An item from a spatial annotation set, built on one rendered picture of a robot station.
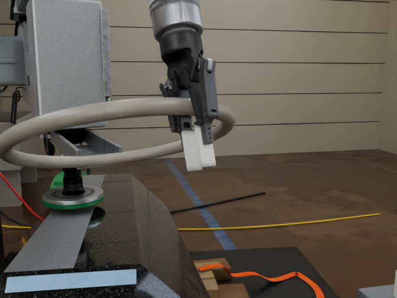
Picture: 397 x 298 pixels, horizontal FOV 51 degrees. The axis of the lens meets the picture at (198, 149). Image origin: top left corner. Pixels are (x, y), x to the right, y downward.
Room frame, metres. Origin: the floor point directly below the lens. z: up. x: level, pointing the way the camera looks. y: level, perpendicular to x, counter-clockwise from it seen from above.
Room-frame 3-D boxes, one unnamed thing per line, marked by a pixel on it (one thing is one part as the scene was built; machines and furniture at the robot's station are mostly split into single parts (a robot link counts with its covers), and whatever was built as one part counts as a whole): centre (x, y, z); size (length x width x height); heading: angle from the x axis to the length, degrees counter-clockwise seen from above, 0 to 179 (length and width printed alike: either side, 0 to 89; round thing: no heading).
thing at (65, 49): (1.53, 0.49, 1.32); 0.36 x 0.22 x 0.45; 27
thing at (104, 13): (1.44, 0.32, 1.38); 0.08 x 0.03 x 0.28; 27
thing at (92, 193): (1.46, 0.46, 0.88); 0.21 x 0.21 x 0.01
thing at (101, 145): (1.36, 0.41, 1.09); 0.69 x 0.19 x 0.05; 27
